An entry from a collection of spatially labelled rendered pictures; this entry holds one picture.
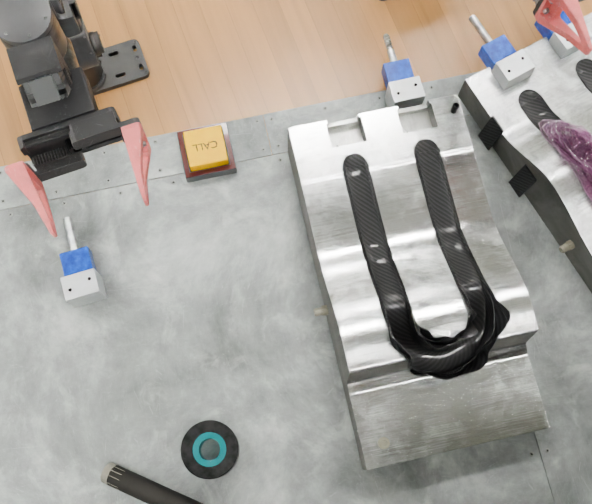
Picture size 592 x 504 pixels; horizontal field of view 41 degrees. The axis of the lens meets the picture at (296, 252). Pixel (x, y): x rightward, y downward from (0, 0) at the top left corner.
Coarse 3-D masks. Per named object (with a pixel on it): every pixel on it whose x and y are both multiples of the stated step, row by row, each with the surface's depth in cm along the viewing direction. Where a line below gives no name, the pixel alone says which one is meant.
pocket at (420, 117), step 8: (424, 104) 120; (400, 112) 119; (408, 112) 120; (416, 112) 120; (424, 112) 121; (432, 112) 118; (400, 120) 120; (408, 120) 120; (416, 120) 120; (424, 120) 120; (432, 120) 119; (408, 128) 120; (416, 128) 120; (424, 128) 120
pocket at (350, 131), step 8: (344, 120) 119; (352, 120) 119; (360, 120) 118; (328, 128) 119; (336, 128) 119; (344, 128) 120; (352, 128) 120; (360, 128) 119; (336, 136) 119; (344, 136) 119; (352, 136) 119; (360, 136) 119; (336, 144) 119; (344, 144) 119
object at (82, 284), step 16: (64, 224) 119; (64, 256) 116; (80, 256) 116; (64, 272) 116; (80, 272) 114; (96, 272) 116; (64, 288) 114; (80, 288) 114; (96, 288) 114; (80, 304) 117
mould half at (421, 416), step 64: (320, 128) 117; (384, 128) 117; (448, 128) 117; (320, 192) 114; (384, 192) 115; (320, 256) 112; (384, 320) 105; (448, 320) 105; (512, 320) 105; (384, 384) 110; (448, 384) 110; (512, 384) 110; (448, 448) 108
